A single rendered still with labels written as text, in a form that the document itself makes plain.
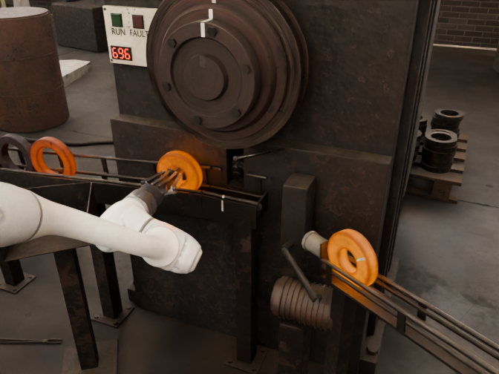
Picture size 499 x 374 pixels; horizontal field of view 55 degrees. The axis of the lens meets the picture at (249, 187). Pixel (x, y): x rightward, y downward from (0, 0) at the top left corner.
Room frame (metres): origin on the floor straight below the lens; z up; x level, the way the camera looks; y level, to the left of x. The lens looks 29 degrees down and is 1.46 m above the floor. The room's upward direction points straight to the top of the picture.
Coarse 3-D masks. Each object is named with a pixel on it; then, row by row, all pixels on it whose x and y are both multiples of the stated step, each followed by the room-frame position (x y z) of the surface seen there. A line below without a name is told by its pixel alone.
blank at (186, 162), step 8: (168, 152) 1.43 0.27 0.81; (176, 152) 1.40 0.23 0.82; (184, 152) 1.41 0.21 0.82; (160, 160) 1.41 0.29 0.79; (168, 160) 1.40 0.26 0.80; (176, 160) 1.39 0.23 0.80; (184, 160) 1.38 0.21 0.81; (192, 160) 1.39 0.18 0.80; (160, 168) 1.41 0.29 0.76; (184, 168) 1.38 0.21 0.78; (192, 168) 1.37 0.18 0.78; (200, 168) 1.39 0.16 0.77; (192, 176) 1.37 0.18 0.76; (200, 176) 1.38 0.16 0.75; (184, 184) 1.38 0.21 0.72; (192, 184) 1.37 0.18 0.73; (200, 184) 1.39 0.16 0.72
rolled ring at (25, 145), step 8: (8, 136) 1.68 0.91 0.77; (16, 136) 1.69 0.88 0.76; (0, 144) 1.70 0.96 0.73; (8, 144) 1.72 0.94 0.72; (16, 144) 1.66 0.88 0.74; (24, 144) 1.66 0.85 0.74; (0, 152) 1.70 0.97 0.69; (24, 152) 1.65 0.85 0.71; (0, 160) 1.71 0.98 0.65; (8, 160) 1.71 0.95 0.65; (16, 168) 1.70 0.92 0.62; (32, 168) 1.64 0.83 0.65
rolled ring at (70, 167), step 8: (40, 144) 1.61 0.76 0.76; (48, 144) 1.60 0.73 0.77; (56, 144) 1.59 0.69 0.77; (64, 144) 1.61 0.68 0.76; (32, 152) 1.63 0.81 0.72; (40, 152) 1.64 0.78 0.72; (56, 152) 1.59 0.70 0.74; (64, 152) 1.58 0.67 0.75; (32, 160) 1.63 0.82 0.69; (40, 160) 1.64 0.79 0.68; (64, 160) 1.58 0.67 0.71; (72, 160) 1.59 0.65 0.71; (40, 168) 1.62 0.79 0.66; (48, 168) 1.64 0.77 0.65; (64, 168) 1.58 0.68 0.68; (72, 168) 1.58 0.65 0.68
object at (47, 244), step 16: (48, 192) 1.37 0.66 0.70; (64, 192) 1.38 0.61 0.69; (80, 192) 1.39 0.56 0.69; (80, 208) 1.39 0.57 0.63; (96, 208) 1.38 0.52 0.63; (32, 240) 1.24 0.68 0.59; (48, 240) 1.24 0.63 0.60; (64, 240) 1.23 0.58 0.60; (80, 240) 1.22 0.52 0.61; (16, 256) 1.17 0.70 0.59; (32, 256) 1.16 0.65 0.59; (64, 256) 1.25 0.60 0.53; (64, 272) 1.25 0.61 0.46; (80, 272) 1.30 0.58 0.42; (64, 288) 1.24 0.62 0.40; (80, 288) 1.25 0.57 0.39; (80, 304) 1.25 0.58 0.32; (80, 320) 1.25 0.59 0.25; (80, 336) 1.25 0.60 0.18; (80, 352) 1.24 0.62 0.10; (96, 352) 1.28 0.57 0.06; (112, 352) 1.32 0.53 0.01; (64, 368) 1.25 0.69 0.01; (80, 368) 1.25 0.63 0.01; (96, 368) 1.25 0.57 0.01; (112, 368) 1.25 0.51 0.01
